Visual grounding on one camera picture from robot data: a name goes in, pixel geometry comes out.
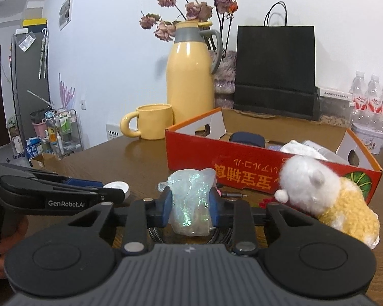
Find cotton swab plastic box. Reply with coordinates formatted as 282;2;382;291
302;140;349;165

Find dried pink rose bouquet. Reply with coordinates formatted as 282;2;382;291
139;0;238;59

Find left water bottle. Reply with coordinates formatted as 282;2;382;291
349;71;367;123

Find grey tall refrigerator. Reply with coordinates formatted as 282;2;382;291
10;20;50;146

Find blue white pet food bags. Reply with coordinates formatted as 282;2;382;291
25;137;43;160

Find white yellow plush hamster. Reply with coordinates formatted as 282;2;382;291
274;156;380;249

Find red cardboard box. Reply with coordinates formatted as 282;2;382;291
165;108;383;202

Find middle water bottle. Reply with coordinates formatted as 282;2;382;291
365;75;382;126

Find white cloth pouch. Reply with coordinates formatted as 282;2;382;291
279;140;327;161

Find clear jar with seeds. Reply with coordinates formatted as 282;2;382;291
318;97;353;128

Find black paper shopping bag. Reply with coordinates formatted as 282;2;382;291
234;10;318;120

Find iridescent plastic bag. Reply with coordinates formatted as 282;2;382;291
157;168;217;237

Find metal wire storage rack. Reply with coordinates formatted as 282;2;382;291
45;109;83;159

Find yellow ceramic mug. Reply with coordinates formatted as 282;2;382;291
120;104;174;140

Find person's left hand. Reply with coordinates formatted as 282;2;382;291
0;215;29;279

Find yellow thermos jug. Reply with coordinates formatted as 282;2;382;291
166;20;223;124

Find white box on jar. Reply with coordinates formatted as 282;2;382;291
318;87;352;101

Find white printed tin box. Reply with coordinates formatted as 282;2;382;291
351;123;383;155

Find navy blue zip case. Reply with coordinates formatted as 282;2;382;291
229;131;266;148

